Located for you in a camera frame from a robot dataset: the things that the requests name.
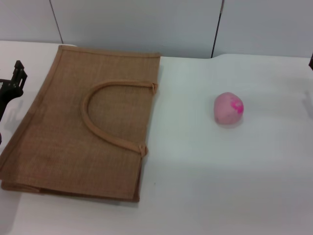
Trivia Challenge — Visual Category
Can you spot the brown jute handbag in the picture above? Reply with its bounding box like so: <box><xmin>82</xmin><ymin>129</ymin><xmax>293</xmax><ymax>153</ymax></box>
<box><xmin>0</xmin><ymin>45</ymin><xmax>162</xmax><ymax>204</ymax></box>

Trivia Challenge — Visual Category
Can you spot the pink round ball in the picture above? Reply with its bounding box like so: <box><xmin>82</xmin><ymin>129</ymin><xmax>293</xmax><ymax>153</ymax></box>
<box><xmin>214</xmin><ymin>92</ymin><xmax>245</xmax><ymax>126</ymax></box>

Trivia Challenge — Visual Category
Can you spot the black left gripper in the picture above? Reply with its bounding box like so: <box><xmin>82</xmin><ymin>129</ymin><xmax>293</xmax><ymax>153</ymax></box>
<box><xmin>0</xmin><ymin>60</ymin><xmax>28</xmax><ymax>123</ymax></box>

